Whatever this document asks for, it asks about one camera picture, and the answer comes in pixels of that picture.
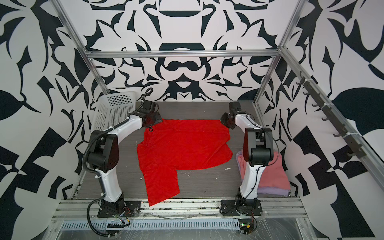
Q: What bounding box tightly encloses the red t-shirt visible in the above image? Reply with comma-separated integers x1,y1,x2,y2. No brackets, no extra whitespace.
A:
137,120,233,206

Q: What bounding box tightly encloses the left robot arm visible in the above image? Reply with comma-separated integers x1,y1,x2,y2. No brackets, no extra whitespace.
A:
82,100,162,215

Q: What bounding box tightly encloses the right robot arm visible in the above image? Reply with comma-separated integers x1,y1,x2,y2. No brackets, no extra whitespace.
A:
221,102,274,210

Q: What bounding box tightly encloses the white plastic basket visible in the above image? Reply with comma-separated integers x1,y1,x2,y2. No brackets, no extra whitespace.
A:
91,92,137,132

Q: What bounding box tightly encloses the folded pink t-shirt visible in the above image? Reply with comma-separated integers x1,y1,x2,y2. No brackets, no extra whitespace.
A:
236,150,291,192

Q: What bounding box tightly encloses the small green-lit circuit board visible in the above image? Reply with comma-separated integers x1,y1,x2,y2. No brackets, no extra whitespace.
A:
239,218,257,235

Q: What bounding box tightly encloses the black corrugated cable conduit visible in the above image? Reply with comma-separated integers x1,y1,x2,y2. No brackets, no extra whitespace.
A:
80,87,154,238

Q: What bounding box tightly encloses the wall hook rail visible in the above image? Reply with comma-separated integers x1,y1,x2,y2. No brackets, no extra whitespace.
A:
297,73,367,159

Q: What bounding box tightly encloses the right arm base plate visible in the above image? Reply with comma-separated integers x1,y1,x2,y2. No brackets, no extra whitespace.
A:
219,199,263,217

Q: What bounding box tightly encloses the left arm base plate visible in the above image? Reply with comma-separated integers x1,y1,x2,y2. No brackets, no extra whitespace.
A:
97,200,142,218

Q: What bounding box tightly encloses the aluminium frame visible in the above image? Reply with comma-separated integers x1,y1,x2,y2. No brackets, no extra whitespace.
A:
51,1,384,188

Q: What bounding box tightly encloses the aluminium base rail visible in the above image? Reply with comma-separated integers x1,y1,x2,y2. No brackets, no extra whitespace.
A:
52,198,308,220

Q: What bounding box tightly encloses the white slotted cable duct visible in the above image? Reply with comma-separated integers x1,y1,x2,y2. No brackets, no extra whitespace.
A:
59,218,241,231

